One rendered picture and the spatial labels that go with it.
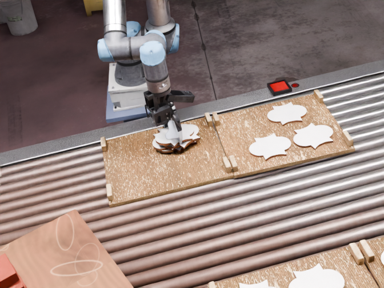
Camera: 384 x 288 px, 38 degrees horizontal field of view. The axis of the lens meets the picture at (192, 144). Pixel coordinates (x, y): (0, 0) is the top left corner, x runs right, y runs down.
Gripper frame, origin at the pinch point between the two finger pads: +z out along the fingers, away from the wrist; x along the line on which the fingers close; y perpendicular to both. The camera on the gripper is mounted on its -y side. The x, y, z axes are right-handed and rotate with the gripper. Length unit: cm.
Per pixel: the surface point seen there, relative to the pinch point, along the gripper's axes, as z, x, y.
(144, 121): 7.2, -23.8, 1.3
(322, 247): 7, 64, -11
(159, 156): 5.0, 1.2, 7.8
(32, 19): 89, -352, -28
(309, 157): 5.0, 34.3, -31.0
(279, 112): 4.1, 8.9, -38.4
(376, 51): 99, -112, -215
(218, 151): 5.0, 12.1, -9.6
